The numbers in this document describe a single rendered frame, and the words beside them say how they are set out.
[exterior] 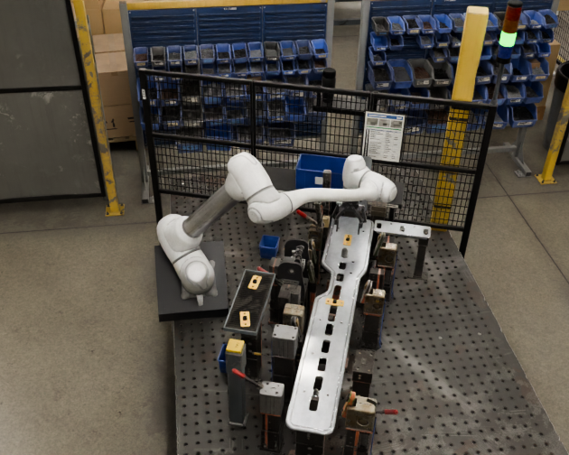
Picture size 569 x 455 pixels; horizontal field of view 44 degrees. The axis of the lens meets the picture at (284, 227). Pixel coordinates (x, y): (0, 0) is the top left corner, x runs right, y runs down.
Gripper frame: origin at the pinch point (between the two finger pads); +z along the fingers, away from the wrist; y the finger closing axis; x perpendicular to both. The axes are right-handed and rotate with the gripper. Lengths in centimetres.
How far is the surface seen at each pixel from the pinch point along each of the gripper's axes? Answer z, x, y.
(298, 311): 0, -64, -14
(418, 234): 6.8, 12.1, 35.4
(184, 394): 39, -87, -60
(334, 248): 7.4, -8.4, -5.2
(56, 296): 109, 28, -188
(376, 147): -16, 54, 7
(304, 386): 8, -97, -5
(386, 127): -29, 54, 11
